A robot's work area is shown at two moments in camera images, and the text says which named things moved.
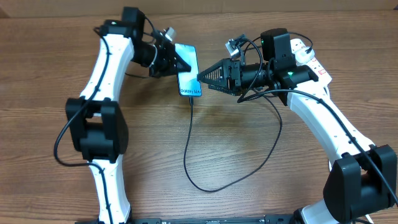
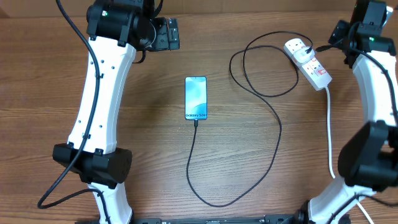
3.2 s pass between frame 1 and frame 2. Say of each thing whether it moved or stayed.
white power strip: stayed
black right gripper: moved
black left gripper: moved
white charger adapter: stayed
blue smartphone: moved
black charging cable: moved
